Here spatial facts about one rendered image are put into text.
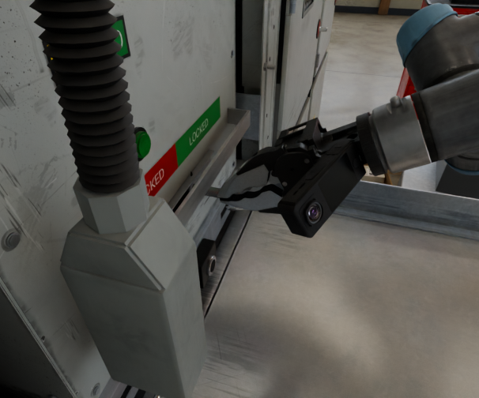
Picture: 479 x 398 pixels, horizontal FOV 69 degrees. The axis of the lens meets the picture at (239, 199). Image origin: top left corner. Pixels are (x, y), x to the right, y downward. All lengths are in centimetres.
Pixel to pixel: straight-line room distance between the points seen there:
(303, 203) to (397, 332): 30
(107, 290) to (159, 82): 23
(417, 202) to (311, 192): 43
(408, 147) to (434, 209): 40
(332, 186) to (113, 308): 24
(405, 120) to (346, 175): 8
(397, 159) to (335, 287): 28
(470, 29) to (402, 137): 21
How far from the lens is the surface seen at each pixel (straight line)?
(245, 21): 67
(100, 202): 18
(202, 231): 56
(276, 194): 43
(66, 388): 38
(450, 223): 80
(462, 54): 52
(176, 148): 44
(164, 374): 29
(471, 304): 67
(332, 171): 37
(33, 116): 26
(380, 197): 75
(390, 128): 38
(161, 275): 20
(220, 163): 48
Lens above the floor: 130
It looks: 38 degrees down
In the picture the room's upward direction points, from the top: straight up
